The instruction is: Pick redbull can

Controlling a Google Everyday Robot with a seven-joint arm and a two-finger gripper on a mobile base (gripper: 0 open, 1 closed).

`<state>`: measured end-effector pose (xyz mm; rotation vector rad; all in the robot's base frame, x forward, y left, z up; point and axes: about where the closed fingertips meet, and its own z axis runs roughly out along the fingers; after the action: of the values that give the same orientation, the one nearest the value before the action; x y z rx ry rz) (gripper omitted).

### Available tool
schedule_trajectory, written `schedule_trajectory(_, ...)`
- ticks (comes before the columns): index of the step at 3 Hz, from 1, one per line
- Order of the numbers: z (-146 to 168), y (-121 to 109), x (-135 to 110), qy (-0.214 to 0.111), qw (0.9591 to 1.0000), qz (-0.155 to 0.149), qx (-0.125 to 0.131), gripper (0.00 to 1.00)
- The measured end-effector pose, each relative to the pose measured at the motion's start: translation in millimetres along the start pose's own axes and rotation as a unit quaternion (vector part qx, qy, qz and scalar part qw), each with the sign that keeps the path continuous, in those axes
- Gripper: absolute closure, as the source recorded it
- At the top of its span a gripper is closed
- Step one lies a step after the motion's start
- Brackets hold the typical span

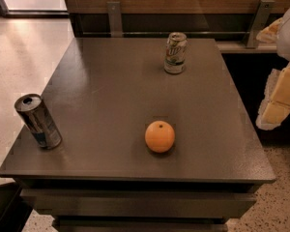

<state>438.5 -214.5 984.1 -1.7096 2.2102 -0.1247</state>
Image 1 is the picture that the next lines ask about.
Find wooden wall counter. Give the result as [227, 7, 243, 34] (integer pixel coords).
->
[64, 0, 290, 48]

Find white green 7up can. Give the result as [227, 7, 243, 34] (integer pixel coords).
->
[164, 32, 188, 74]

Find metal bracket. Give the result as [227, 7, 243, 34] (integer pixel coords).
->
[107, 1, 123, 38]
[246, 0, 275, 49]

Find silver blue redbull can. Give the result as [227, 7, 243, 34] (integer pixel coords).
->
[14, 94, 62, 149]

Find right metal bracket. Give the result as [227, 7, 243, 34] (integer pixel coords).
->
[246, 0, 275, 49]

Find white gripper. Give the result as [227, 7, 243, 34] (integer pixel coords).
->
[256, 8, 290, 131]

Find orange fruit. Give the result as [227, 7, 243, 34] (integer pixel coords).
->
[145, 121, 175, 154]

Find dark grey table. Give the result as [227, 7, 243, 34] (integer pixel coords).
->
[0, 38, 276, 232]

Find left metal bracket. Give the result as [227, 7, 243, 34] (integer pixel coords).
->
[107, 1, 123, 38]

